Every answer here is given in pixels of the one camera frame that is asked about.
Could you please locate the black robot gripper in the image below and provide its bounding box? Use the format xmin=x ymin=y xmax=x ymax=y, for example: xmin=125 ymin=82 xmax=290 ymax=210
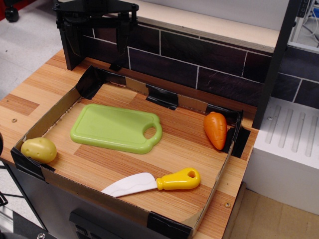
xmin=53 ymin=0 xmax=139 ymax=56

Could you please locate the yellow handled white toy knife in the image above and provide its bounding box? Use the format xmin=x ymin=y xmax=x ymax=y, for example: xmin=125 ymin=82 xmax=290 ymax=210
xmin=102 ymin=168 xmax=201 ymax=197

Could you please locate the green plastic cutting board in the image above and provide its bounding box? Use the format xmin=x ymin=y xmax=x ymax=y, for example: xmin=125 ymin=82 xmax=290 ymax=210
xmin=70 ymin=104 xmax=162 ymax=154

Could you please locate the cardboard fence with black tape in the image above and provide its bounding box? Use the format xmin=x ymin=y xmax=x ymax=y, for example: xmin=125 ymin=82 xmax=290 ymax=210
xmin=11 ymin=67 xmax=254 ymax=239

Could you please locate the black wheel caster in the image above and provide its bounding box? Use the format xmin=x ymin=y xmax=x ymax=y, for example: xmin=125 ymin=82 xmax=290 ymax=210
xmin=4 ymin=5 xmax=19 ymax=22

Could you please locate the yellow toy potato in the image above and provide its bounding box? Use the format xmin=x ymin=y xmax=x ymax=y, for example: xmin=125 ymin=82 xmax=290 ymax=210
xmin=20 ymin=137 xmax=57 ymax=163

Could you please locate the dark brick pattern backsplash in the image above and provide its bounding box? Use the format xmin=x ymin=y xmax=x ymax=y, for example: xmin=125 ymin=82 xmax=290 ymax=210
xmin=83 ymin=25 xmax=319 ymax=108

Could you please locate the orange toy carrot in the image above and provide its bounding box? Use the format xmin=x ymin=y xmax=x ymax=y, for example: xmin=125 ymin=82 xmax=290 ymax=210
xmin=203 ymin=112 xmax=227 ymax=150

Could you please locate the white toy sink drainboard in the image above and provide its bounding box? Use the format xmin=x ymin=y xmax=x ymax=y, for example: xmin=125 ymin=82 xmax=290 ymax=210
xmin=243 ymin=98 xmax=319 ymax=214

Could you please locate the black vertical post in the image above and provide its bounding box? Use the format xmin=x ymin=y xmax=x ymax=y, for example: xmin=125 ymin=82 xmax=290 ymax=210
xmin=252 ymin=0 xmax=302 ymax=129

